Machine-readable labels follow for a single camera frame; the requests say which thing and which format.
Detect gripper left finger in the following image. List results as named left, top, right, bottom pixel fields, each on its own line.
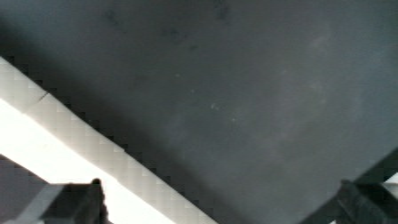
left=12, top=179, right=110, bottom=224

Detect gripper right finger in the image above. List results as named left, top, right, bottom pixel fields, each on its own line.
left=299, top=180, right=398, bottom=224

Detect white border rail frame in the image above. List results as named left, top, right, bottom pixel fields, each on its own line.
left=0, top=58, right=217, bottom=224

